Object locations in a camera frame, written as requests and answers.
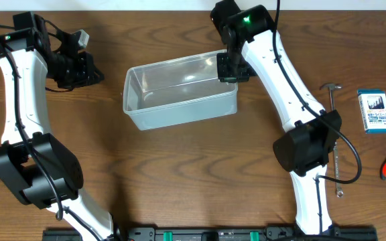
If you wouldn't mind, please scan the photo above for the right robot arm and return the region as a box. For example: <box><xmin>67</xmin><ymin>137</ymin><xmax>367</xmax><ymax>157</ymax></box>
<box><xmin>210</xmin><ymin>1</ymin><xmax>341</xmax><ymax>235</ymax></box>

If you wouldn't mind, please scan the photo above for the small steel hammer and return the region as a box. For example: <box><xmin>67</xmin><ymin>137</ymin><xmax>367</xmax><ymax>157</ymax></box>
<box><xmin>320</xmin><ymin>83</ymin><xmax>342</xmax><ymax>110</ymax></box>

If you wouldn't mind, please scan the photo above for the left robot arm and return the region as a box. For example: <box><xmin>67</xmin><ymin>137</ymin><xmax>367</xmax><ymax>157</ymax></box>
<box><xmin>0</xmin><ymin>11</ymin><xmax>119</xmax><ymax>240</ymax></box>

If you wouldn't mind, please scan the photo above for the silver combination wrench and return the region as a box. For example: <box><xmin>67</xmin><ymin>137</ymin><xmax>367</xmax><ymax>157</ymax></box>
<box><xmin>333</xmin><ymin>143</ymin><xmax>344</xmax><ymax>198</ymax></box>

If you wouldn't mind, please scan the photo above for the blue white cardboard box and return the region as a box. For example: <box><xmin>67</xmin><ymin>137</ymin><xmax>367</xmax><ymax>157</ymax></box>
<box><xmin>357</xmin><ymin>88</ymin><xmax>386</xmax><ymax>134</ymax></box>

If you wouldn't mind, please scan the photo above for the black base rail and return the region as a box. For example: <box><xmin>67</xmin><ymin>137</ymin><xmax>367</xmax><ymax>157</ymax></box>
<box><xmin>42</xmin><ymin>226</ymin><xmax>379</xmax><ymax>241</ymax></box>

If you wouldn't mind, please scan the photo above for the left black cable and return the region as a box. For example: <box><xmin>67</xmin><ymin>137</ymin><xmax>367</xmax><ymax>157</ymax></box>
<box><xmin>0</xmin><ymin>20</ymin><xmax>105</xmax><ymax>241</ymax></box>

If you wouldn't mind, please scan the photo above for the clear plastic storage box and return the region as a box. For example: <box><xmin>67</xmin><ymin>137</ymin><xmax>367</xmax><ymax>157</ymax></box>
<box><xmin>121</xmin><ymin>50</ymin><xmax>238</xmax><ymax>131</ymax></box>

